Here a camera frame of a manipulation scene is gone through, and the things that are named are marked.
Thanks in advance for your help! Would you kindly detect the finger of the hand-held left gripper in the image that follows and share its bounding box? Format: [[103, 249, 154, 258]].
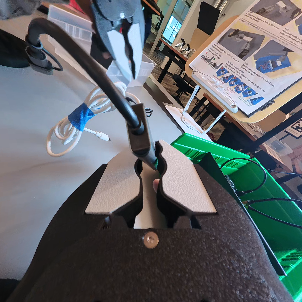
[[126, 22, 145, 80], [106, 22, 133, 82]]

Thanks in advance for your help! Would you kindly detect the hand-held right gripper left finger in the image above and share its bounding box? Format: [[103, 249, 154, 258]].
[[85, 151, 144, 228]]

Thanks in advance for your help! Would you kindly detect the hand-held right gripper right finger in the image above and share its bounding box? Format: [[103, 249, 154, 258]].
[[156, 140, 217, 228]]

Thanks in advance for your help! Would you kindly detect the thick black hub cable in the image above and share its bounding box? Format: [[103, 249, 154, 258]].
[[25, 18, 145, 135]]

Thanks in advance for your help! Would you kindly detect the black multi-port usb hub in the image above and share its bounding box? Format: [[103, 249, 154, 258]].
[[224, 174, 248, 209]]

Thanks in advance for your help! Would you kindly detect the clear plastic bin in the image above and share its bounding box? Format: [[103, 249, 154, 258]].
[[47, 5, 157, 86]]

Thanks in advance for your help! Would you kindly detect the thin black usb cable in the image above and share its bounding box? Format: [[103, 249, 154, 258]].
[[125, 95, 154, 117]]

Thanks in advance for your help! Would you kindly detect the white usb cable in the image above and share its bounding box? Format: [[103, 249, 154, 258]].
[[46, 81, 142, 157]]

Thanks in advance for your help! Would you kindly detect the short smooth black cable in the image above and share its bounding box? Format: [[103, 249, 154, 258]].
[[221, 158, 267, 196]]

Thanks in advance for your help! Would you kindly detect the braided black cable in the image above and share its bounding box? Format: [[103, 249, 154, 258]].
[[244, 197, 302, 229]]

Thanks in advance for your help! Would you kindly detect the green plastic bin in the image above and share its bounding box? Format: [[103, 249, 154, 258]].
[[170, 133, 302, 302]]

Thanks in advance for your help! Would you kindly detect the person's left forearm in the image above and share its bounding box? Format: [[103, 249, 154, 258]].
[[0, 0, 43, 20]]

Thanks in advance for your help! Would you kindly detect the desk with black legs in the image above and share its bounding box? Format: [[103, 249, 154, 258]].
[[158, 37, 199, 83]]

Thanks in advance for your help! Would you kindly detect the wooden standing desk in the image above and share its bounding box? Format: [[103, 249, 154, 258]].
[[142, 0, 165, 17]]

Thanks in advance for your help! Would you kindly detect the black office chair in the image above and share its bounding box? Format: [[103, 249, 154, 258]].
[[172, 74, 198, 101]]

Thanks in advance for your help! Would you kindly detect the white document stand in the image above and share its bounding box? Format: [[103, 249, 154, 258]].
[[165, 70, 239, 142]]

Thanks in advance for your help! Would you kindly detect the black panel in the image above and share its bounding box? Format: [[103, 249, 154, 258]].
[[197, 1, 221, 36]]

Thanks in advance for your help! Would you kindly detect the instruction sheet on stand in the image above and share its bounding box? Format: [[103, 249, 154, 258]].
[[185, 15, 302, 123]]

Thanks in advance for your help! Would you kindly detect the black wrist rest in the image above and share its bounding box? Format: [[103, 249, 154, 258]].
[[0, 28, 31, 69]]

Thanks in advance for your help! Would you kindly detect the printed instruction sheet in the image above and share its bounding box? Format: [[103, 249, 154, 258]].
[[189, 0, 302, 117]]

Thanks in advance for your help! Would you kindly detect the printed tag sign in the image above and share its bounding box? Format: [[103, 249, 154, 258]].
[[284, 118, 302, 139]]

